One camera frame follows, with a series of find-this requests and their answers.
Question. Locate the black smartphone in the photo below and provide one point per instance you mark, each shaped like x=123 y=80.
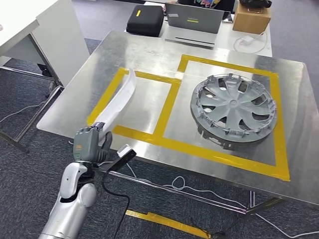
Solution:
x=227 y=18

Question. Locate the black device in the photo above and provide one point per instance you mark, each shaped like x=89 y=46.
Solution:
x=254 y=3

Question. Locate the yellow tape strip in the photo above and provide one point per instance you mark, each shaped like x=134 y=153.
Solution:
x=162 y=220

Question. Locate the grey laptop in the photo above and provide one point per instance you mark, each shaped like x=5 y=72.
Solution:
x=194 y=19

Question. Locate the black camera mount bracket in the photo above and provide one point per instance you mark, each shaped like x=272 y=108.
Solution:
x=119 y=163

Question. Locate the white cabinet panel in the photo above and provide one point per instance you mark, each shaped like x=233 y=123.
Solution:
x=69 y=43

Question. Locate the steel workbench table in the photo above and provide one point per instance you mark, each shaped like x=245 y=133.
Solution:
x=149 y=49

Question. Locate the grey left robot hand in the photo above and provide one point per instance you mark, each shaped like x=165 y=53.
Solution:
x=85 y=145

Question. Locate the black power socket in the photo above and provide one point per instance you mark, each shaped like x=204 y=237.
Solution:
x=44 y=70

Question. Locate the long curved white plastic part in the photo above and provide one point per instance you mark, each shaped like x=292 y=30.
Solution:
x=119 y=102

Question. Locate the brown cardboard box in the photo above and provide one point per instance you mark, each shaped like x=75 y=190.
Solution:
x=252 y=21

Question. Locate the grey plastic wheel hubcap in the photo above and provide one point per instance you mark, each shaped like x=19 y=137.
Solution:
x=233 y=104

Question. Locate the white desk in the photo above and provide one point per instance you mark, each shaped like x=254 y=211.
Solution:
x=227 y=36

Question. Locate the black zip case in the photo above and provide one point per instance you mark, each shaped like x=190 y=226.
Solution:
x=144 y=21

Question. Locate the yellow tape two-cell frame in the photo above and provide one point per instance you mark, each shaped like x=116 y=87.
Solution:
x=170 y=105

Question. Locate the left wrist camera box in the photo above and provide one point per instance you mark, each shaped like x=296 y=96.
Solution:
x=124 y=151

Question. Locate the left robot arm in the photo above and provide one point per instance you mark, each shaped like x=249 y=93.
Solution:
x=67 y=211

